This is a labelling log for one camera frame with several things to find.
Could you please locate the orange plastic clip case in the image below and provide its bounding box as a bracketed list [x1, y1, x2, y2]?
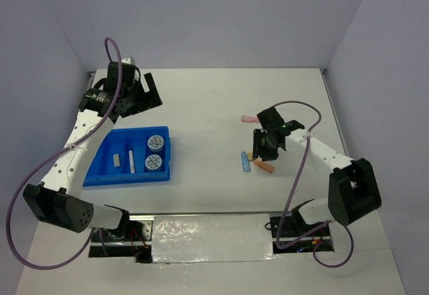
[253, 159, 275, 173]

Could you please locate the blue plastic clip case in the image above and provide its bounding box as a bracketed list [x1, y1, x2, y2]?
[241, 151, 251, 173]

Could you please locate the pink stapler refill case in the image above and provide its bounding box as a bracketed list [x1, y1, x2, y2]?
[241, 115, 259, 123]

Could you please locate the blue round tape tin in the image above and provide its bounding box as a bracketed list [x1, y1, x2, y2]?
[147, 135, 166, 153]

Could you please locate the blue white marker pen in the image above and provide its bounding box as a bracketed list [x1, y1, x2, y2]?
[128, 149, 135, 174]

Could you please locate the grey eraser block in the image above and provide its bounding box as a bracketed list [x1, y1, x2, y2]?
[113, 154, 121, 168]

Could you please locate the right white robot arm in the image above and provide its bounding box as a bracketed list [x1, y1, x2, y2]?
[253, 107, 382, 235]

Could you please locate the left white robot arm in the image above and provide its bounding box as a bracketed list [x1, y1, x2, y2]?
[23, 57, 162, 241]

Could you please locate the blue plastic divided tray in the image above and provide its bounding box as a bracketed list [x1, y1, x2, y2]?
[84, 126, 171, 186]

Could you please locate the silver foil sheet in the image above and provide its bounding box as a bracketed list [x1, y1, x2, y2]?
[151, 214, 275, 263]

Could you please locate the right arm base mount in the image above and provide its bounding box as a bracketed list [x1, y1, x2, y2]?
[264, 216, 334, 254]

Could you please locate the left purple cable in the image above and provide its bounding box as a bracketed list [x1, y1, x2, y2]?
[6, 36, 122, 271]

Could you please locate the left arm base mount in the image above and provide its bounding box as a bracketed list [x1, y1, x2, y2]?
[88, 220, 154, 263]

